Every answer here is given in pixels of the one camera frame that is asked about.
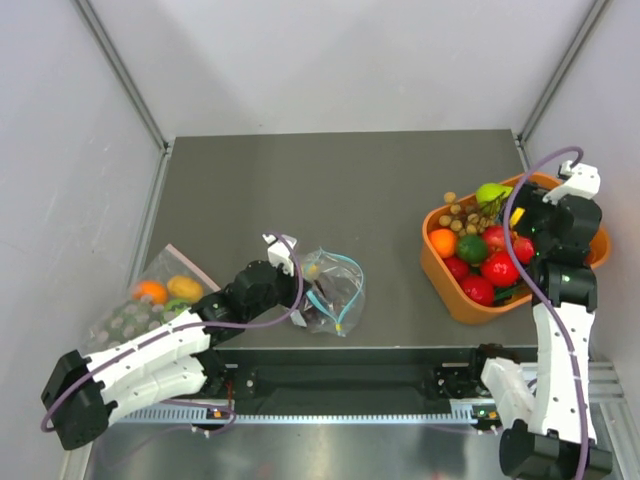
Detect clear zip bag blue seal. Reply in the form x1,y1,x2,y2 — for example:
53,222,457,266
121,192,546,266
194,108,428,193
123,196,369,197
291,248,366,337

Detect fake green pear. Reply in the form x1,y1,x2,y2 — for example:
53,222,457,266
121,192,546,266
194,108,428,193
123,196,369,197
475,183,513,207

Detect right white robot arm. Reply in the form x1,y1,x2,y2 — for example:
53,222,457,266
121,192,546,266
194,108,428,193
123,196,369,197
466,182,613,479

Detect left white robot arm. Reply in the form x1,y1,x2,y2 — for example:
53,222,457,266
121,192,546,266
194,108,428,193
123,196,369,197
40,261,308,451

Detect fake dark grapes in bag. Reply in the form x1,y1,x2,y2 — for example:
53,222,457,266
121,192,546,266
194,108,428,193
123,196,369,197
306,274,361,323

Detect fake red apple top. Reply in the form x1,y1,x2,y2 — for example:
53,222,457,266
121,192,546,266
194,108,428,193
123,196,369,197
482,225,517,254

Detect fake big red apple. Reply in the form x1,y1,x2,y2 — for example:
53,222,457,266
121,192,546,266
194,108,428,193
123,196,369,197
480,251,520,288

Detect fake green lime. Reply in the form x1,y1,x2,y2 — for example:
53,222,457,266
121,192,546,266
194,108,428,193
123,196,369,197
455,235,489,265

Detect fake brown longan bunch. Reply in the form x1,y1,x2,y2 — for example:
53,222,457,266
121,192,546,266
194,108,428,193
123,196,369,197
437,192,505,237

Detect fake yellow fruit pink bag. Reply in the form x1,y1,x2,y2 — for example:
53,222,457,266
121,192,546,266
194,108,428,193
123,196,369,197
167,275,204,303

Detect fake red apple bin front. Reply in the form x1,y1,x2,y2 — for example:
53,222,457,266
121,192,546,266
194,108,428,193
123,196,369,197
460,275,495,307

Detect fake red apple bin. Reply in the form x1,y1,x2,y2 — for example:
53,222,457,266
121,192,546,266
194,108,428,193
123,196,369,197
460,275,495,307
443,256,471,283

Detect clear zip bag pink seal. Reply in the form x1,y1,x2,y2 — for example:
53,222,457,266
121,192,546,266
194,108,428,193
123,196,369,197
79,244,219,354

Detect fake red apple bin left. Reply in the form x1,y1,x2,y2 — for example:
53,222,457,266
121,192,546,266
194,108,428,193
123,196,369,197
443,256,471,283

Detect fake orange left in bin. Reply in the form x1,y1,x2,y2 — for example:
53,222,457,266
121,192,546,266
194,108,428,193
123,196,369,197
428,228,458,259

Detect fake orange in pink bag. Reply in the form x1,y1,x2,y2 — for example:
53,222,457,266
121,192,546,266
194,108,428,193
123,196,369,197
132,280,169,305

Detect orange plastic fruit bin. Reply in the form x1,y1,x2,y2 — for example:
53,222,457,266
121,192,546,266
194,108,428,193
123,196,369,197
420,172,612,325

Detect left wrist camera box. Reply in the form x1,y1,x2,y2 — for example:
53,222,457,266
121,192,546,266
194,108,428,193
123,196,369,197
262,233,298,277

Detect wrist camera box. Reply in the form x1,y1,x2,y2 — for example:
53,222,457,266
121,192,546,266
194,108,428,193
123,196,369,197
262,233,298,277
543,160,601,205

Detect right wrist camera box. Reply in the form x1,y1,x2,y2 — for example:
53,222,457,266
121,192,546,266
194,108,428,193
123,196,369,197
543,160,601,205

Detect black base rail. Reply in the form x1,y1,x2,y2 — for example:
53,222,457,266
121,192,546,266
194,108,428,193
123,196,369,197
221,347,480,416

